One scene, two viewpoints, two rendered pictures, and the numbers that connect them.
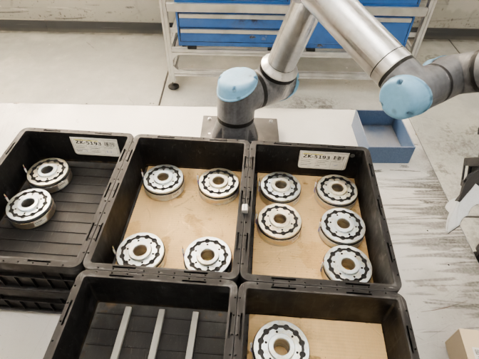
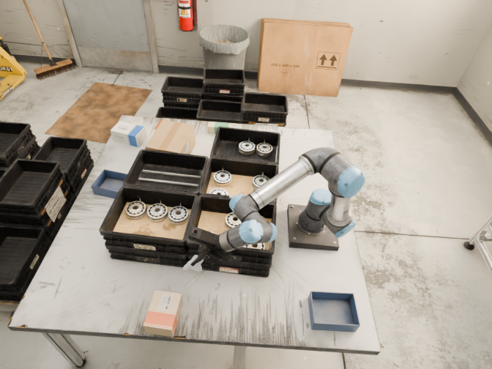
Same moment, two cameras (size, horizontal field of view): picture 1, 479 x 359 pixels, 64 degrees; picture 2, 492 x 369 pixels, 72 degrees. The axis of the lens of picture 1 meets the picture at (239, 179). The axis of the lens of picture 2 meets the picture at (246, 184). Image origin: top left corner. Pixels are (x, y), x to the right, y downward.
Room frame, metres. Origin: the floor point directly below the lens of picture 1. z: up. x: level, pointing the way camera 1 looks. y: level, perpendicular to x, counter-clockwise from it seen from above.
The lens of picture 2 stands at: (0.58, -1.17, 2.20)
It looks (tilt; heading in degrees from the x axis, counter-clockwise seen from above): 45 degrees down; 89
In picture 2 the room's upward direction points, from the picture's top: 5 degrees clockwise
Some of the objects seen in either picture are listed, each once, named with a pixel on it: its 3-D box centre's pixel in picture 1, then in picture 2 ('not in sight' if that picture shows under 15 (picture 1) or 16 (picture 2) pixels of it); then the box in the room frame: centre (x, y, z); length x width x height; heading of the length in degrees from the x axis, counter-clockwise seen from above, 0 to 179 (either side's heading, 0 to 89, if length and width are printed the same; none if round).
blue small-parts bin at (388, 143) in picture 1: (381, 135); (332, 310); (1.02, -0.48, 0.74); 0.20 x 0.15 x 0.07; 1
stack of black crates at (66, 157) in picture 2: not in sight; (64, 170); (-0.83, 0.72, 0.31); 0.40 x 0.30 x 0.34; 90
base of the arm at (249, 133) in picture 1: (234, 127); (314, 216); (0.97, 0.02, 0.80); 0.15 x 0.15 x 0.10
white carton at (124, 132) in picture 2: not in sight; (129, 134); (-0.23, 0.68, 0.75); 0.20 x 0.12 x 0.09; 166
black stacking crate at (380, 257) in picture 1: (310, 220); (233, 229); (0.55, -0.16, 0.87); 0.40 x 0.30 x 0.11; 177
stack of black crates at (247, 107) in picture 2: not in sight; (263, 123); (0.72, 1.47, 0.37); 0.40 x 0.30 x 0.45; 0
